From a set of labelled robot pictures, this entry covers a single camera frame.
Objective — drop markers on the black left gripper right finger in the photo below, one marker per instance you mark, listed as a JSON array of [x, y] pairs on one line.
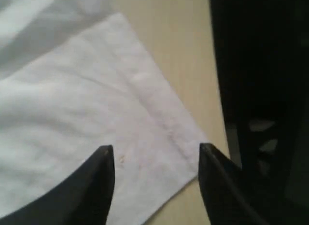
[[222, 186]]

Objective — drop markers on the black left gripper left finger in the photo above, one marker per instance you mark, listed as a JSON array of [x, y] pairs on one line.
[[84, 198]]

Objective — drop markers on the white t-shirt red logo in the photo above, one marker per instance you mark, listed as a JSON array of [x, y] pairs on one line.
[[73, 77]]

